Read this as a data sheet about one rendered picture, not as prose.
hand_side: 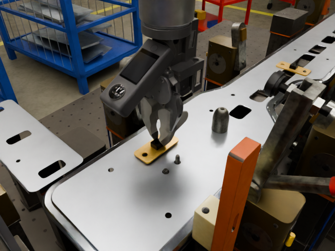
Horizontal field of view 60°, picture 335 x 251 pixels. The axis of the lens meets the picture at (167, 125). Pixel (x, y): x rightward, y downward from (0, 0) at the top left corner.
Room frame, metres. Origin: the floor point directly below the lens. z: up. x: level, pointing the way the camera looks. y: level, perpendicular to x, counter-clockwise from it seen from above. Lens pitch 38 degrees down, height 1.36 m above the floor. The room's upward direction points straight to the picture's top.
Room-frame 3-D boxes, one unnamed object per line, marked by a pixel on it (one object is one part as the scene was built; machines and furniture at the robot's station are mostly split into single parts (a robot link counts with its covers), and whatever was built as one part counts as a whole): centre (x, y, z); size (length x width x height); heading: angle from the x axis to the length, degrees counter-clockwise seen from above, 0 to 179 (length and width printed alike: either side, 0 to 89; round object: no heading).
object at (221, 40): (0.78, -0.15, 0.87); 0.12 x 0.07 x 0.35; 47
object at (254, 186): (0.24, -0.10, 1.06); 0.03 x 0.01 x 0.03; 47
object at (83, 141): (0.44, 0.18, 0.84); 0.12 x 0.07 x 0.28; 47
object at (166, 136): (0.39, -0.01, 1.06); 0.06 x 0.03 x 0.09; 138
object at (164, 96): (0.41, 0.00, 1.16); 0.09 x 0.08 x 0.12; 138
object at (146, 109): (0.42, 0.02, 1.06); 0.06 x 0.03 x 0.09; 138
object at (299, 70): (0.70, -0.33, 1.01); 0.08 x 0.04 x 0.01; 48
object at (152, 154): (0.39, 0.02, 1.01); 0.08 x 0.04 x 0.01; 137
